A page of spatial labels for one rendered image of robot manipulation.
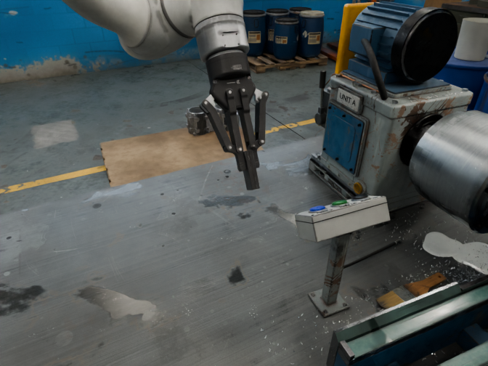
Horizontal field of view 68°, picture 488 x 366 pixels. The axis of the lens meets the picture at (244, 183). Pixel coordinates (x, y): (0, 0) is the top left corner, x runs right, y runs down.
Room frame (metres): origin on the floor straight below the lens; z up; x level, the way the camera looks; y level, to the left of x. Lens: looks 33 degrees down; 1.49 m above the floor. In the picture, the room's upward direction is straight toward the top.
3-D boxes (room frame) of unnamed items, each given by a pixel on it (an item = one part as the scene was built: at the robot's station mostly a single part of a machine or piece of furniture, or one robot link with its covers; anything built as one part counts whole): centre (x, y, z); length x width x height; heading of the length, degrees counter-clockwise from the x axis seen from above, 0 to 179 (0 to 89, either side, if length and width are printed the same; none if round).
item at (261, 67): (5.79, -0.58, 0.37); 1.20 x 0.80 x 0.74; 112
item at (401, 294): (0.58, -0.41, 0.80); 0.21 x 0.05 x 0.01; 118
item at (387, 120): (1.06, -0.44, 0.99); 0.35 x 0.31 x 0.37; 22
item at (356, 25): (1.08, -0.39, 1.16); 0.33 x 0.26 x 0.42; 22
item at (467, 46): (2.56, -1.54, 0.99); 0.24 x 0.22 x 0.24; 27
